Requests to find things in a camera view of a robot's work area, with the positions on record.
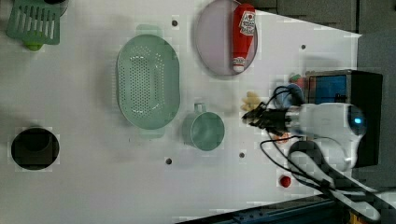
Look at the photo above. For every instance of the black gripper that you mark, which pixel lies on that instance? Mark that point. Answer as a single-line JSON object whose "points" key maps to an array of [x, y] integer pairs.
{"points": [[269, 119]]}

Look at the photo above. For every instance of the red plush ketchup bottle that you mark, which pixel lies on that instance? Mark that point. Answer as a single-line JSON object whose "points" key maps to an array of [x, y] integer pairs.
{"points": [[243, 33]]}

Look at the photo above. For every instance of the green oval colander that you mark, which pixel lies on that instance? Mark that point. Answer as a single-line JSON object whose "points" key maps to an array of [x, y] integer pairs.
{"points": [[148, 81]]}

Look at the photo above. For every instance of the black toy oven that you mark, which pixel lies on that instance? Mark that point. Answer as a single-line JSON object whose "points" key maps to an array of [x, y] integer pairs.
{"points": [[359, 88]]}

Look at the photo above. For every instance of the green cup with handle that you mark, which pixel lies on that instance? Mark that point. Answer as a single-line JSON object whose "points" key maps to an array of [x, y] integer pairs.
{"points": [[203, 129]]}

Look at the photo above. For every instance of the yellow plush peeled banana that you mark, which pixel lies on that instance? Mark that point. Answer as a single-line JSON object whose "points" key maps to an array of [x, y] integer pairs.
{"points": [[251, 101]]}

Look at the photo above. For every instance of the orange slice toy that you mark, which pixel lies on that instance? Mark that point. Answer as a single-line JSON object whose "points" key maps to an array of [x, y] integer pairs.
{"points": [[281, 139]]}

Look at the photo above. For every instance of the blue metal frame rail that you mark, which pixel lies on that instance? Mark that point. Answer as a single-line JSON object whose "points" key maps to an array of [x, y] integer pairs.
{"points": [[296, 212]]}

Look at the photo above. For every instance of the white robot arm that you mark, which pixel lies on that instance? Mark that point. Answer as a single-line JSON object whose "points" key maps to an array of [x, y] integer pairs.
{"points": [[327, 148]]}

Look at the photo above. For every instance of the grey round plate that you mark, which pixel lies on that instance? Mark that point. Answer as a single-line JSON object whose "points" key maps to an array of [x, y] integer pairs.
{"points": [[213, 38]]}

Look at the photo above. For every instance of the blue bowl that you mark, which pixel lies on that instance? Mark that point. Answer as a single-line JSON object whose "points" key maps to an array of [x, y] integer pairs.
{"points": [[287, 96]]}

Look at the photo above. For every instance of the large black cylinder cup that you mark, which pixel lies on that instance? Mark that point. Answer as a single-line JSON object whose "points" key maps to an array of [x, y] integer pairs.
{"points": [[35, 149]]}

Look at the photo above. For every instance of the red green toy vegetable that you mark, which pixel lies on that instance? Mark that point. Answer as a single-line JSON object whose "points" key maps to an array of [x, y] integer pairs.
{"points": [[298, 80]]}

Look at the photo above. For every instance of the green slotted dish rack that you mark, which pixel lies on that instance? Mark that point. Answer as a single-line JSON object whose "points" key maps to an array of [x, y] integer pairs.
{"points": [[36, 22]]}

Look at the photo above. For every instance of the red strawberry toy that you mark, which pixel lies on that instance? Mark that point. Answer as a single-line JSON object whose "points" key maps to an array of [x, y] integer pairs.
{"points": [[285, 181]]}

